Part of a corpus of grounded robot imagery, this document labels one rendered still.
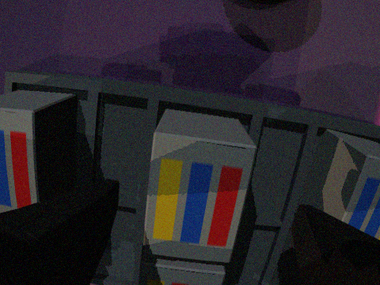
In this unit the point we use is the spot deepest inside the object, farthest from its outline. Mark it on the grey box with red and yellow stripes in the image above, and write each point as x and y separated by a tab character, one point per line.
167	270
201	166

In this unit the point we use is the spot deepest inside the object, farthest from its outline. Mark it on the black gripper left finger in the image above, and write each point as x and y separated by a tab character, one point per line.
58	241

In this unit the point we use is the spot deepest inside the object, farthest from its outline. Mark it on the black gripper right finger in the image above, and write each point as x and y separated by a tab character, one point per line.
330	252

